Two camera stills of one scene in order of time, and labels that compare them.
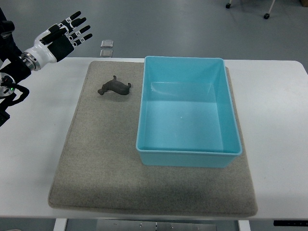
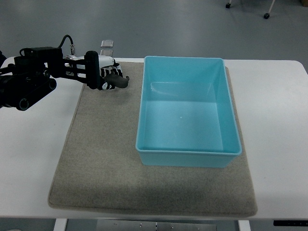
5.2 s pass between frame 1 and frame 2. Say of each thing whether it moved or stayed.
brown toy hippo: moved
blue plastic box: stayed
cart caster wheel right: stayed
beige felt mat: stayed
